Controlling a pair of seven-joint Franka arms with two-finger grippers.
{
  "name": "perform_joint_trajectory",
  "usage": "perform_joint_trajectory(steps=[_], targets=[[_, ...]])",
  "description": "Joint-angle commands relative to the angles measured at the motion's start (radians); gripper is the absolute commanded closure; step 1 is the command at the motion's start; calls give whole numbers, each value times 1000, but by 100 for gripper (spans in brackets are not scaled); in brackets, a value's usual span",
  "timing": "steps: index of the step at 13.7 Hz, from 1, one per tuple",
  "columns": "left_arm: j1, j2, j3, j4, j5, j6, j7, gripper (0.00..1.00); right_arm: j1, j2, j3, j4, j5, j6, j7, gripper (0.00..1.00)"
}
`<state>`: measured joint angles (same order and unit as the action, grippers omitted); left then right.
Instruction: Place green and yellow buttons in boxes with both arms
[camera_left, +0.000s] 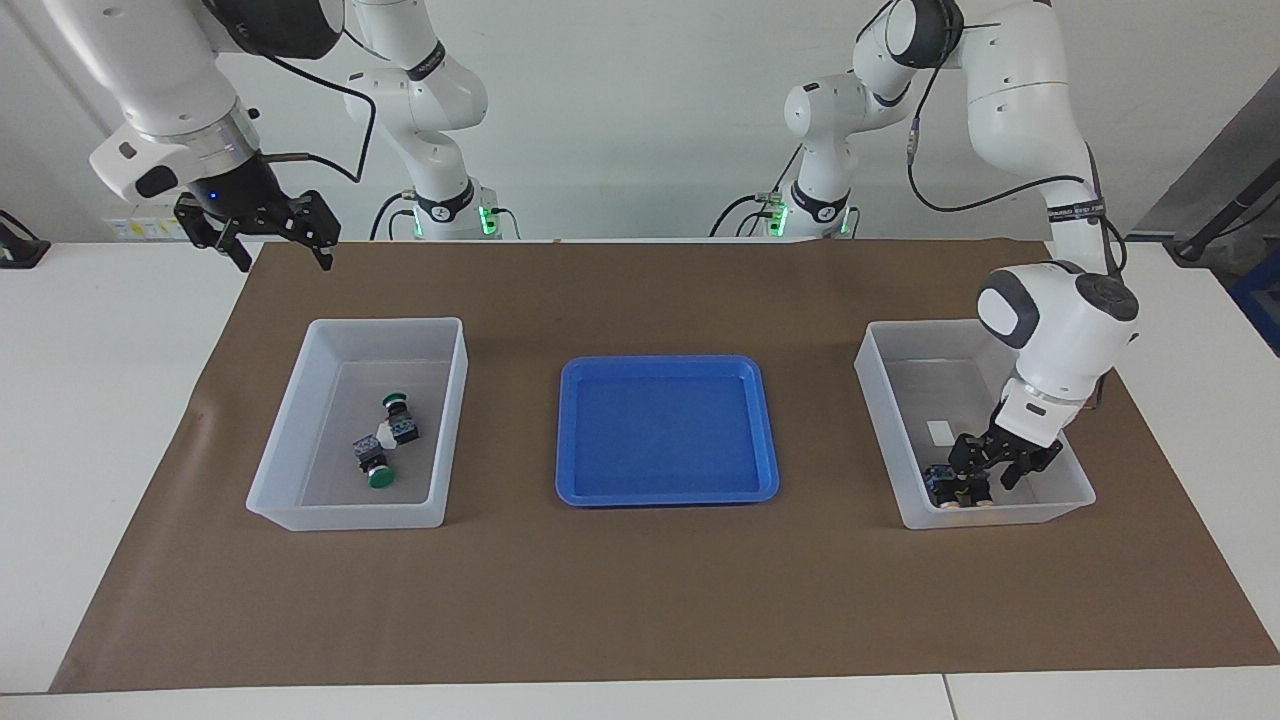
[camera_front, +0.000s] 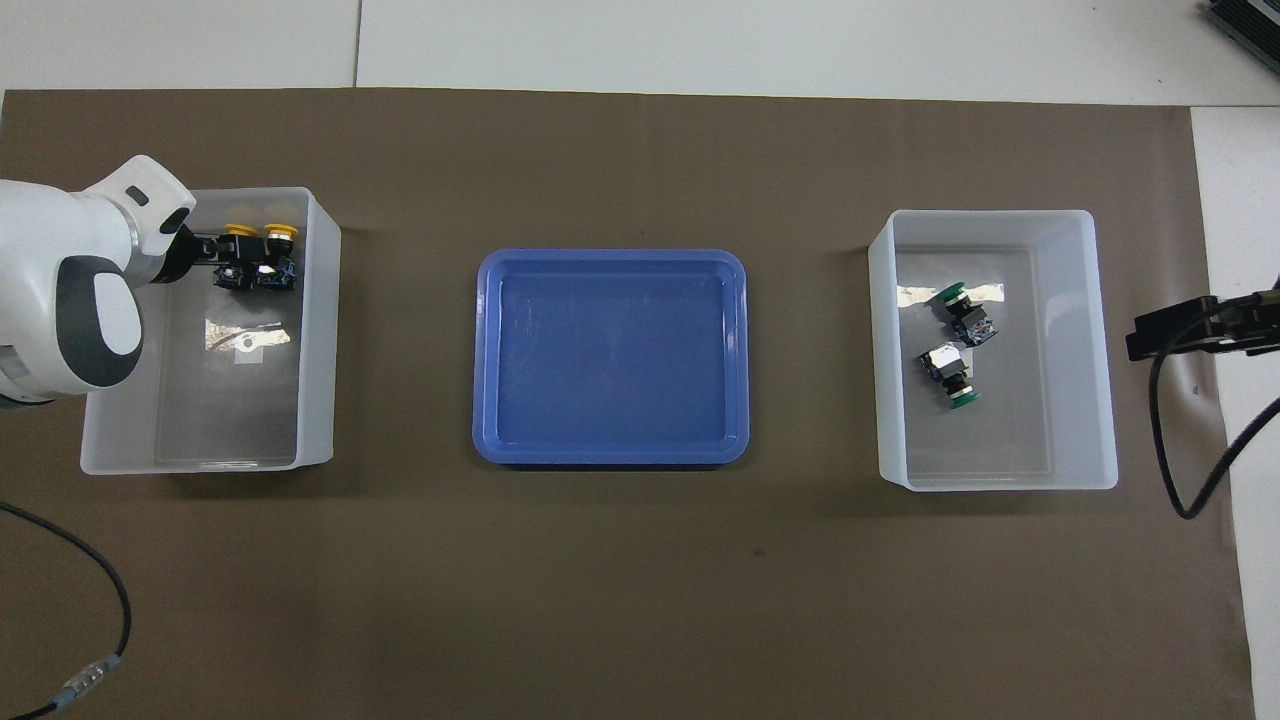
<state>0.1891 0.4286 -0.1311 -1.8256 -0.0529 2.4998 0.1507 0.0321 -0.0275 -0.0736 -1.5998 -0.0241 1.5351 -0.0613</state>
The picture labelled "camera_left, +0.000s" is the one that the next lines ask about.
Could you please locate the black desk object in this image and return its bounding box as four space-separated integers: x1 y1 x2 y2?
0 207 52 270

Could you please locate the brown table mat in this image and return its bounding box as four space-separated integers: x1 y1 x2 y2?
50 238 1280 695

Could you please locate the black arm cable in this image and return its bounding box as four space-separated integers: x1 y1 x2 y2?
884 0 1128 278
255 48 382 189

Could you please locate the black stand pole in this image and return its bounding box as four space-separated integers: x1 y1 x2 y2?
1168 165 1280 264

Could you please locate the blue crate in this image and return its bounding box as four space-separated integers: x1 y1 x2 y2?
1230 268 1280 357

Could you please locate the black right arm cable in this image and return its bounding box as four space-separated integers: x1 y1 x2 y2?
255 48 382 189

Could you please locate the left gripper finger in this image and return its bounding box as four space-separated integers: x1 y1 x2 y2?
946 436 994 503
998 454 1065 492

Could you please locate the blue plastic tray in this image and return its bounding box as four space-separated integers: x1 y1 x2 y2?
555 354 782 508

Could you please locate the green push button switch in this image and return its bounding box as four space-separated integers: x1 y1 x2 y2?
379 392 422 447
351 430 402 491

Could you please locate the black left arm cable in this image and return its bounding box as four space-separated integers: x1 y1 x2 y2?
884 0 1128 278

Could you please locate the translucent white plastic box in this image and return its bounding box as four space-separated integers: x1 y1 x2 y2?
245 316 470 533
854 317 1098 531

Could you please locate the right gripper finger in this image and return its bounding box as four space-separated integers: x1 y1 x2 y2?
176 200 254 274
290 188 343 273

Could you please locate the white wall socket strip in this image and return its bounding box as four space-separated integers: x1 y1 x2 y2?
102 205 191 243

